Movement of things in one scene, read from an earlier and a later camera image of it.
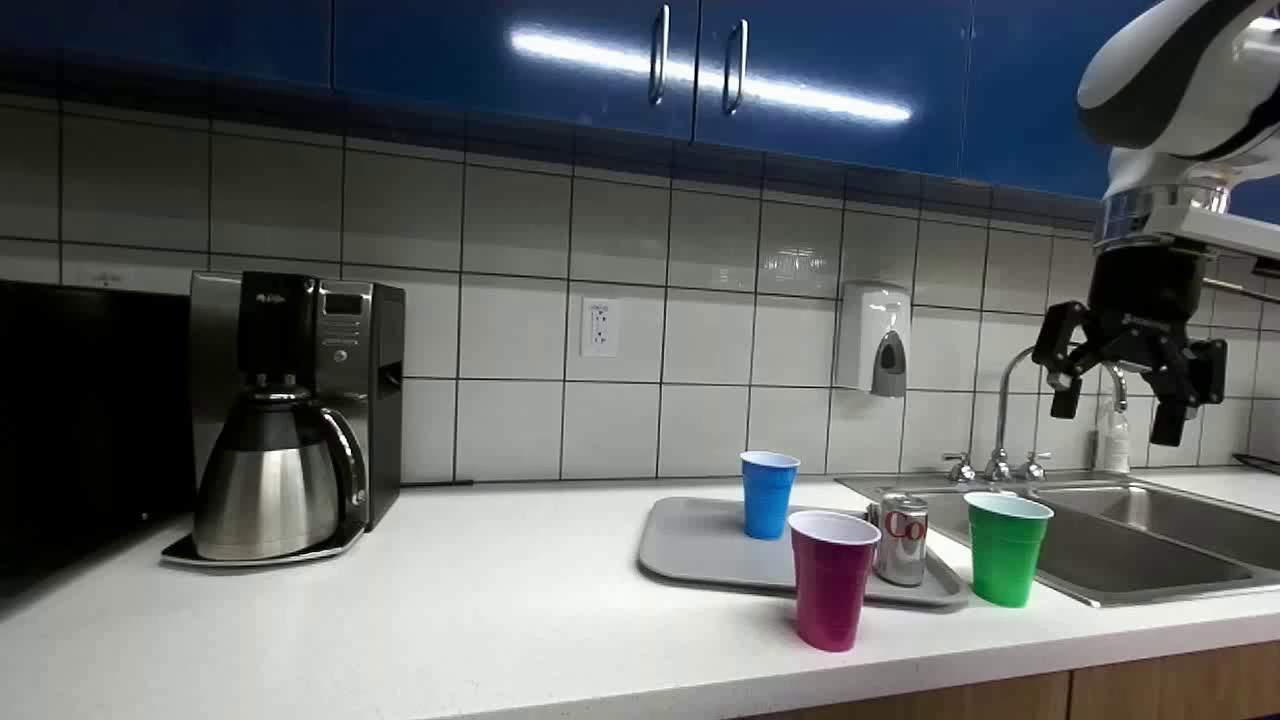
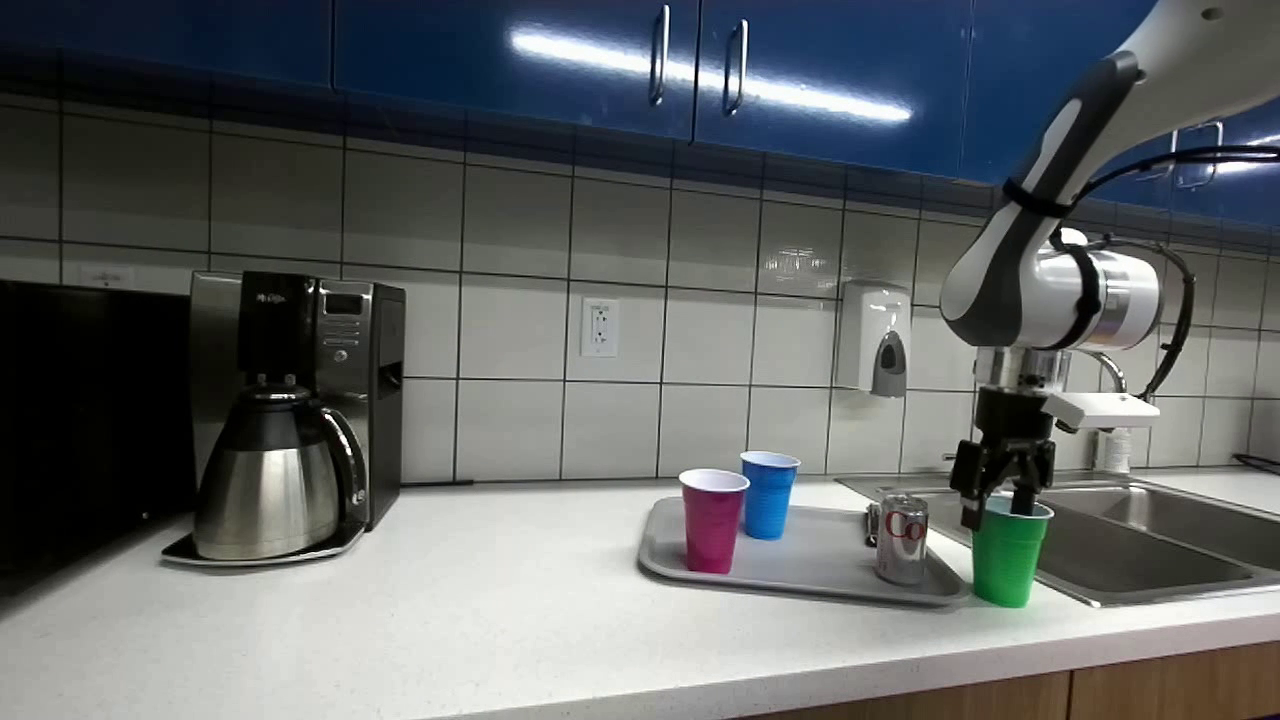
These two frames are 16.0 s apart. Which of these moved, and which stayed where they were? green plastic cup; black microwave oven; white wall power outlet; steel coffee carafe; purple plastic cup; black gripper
Moved: purple plastic cup; black gripper
Stayed: steel coffee carafe; black microwave oven; white wall power outlet; green plastic cup
